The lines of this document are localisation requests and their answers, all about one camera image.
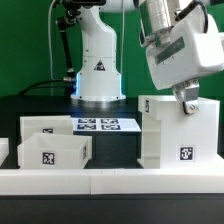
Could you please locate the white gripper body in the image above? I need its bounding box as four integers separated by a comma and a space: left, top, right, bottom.
146, 6, 224, 90

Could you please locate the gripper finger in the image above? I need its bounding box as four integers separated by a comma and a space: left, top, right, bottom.
172, 79, 200, 115

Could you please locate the white drawer cabinet frame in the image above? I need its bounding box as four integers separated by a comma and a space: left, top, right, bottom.
138, 95, 220, 169

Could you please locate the white drawer box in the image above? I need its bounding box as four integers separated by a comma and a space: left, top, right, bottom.
17, 133, 92, 169
20, 115, 73, 141

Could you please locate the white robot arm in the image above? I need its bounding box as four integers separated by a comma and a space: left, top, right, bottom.
71, 0, 224, 114

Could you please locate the marker tag sheet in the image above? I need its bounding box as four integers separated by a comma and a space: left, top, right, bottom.
72, 118, 141, 132

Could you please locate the white cable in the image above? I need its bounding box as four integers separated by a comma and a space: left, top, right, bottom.
47, 0, 58, 81

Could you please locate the white front fence rail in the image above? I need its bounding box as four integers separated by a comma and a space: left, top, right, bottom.
0, 169, 224, 195

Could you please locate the white fence rail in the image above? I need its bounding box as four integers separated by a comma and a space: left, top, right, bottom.
0, 138, 9, 166
0, 169, 224, 195

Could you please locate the white left fence rail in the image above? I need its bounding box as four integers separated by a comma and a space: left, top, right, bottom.
0, 138, 9, 166

